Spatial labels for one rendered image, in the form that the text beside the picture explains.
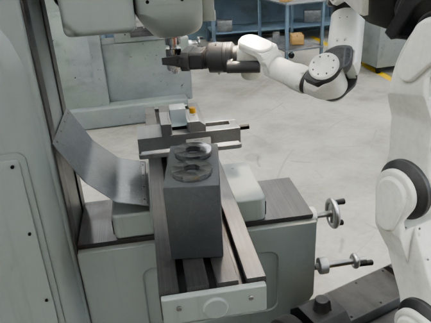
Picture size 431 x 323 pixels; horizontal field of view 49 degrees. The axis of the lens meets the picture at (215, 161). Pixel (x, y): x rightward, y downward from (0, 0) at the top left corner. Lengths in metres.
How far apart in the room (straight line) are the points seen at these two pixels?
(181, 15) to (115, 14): 0.18
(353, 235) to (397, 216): 1.65
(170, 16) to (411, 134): 0.69
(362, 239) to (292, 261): 1.13
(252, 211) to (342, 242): 1.25
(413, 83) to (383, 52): 4.78
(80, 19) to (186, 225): 0.61
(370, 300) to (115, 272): 0.79
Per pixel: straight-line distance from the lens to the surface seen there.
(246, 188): 1.58
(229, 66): 1.36
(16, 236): 1.48
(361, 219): 2.95
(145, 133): 1.61
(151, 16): 1.34
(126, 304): 1.70
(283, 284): 1.74
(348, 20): 1.33
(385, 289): 1.54
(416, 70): 1.04
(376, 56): 5.84
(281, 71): 1.31
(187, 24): 1.36
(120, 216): 1.50
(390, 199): 1.15
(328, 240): 2.74
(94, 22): 1.32
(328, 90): 1.27
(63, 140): 1.47
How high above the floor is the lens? 1.57
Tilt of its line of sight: 26 degrees down
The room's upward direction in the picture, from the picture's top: 3 degrees counter-clockwise
